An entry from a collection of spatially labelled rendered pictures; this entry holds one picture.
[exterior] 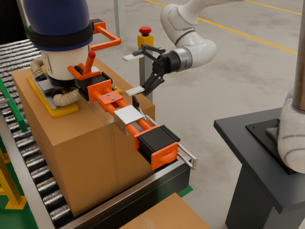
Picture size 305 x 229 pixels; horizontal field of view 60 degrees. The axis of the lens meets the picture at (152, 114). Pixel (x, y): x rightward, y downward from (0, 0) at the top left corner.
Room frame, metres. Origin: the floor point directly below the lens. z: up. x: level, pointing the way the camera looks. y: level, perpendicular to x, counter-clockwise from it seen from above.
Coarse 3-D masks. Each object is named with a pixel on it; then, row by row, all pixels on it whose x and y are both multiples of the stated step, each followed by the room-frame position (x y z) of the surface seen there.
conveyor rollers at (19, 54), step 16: (0, 48) 2.34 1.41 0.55; (16, 48) 2.34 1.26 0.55; (32, 48) 2.33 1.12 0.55; (0, 64) 2.00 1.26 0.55; (16, 64) 2.00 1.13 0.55; (0, 96) 1.51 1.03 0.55; (16, 96) 1.54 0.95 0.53; (16, 128) 1.20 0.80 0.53; (32, 144) 1.08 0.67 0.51; (32, 160) 0.92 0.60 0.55; (32, 176) 0.83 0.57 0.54; (64, 208) 0.65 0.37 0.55
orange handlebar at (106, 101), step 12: (108, 36) 1.21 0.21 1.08; (96, 48) 1.07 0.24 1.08; (72, 72) 0.85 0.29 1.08; (96, 96) 0.69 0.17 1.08; (108, 96) 0.67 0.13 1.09; (120, 96) 0.68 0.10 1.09; (108, 108) 0.62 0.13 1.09; (144, 120) 0.56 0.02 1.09; (132, 132) 0.52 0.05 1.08; (168, 156) 0.43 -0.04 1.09
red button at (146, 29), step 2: (144, 26) 1.47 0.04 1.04; (146, 26) 1.47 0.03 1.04; (140, 28) 1.44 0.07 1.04; (142, 28) 1.44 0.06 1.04; (144, 28) 1.44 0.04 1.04; (146, 28) 1.44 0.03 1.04; (148, 28) 1.44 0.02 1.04; (150, 28) 1.44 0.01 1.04; (140, 30) 1.42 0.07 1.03; (142, 30) 1.42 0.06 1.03; (144, 30) 1.42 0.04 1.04; (146, 30) 1.42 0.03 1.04; (148, 30) 1.42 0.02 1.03; (150, 30) 1.43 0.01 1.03; (140, 32) 1.42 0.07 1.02; (142, 32) 1.41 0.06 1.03; (144, 32) 1.41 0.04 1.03; (146, 32) 1.41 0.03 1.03; (148, 32) 1.42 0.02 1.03; (142, 34) 1.44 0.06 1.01; (144, 34) 1.43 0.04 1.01; (146, 34) 1.43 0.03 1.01; (148, 34) 1.44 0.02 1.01
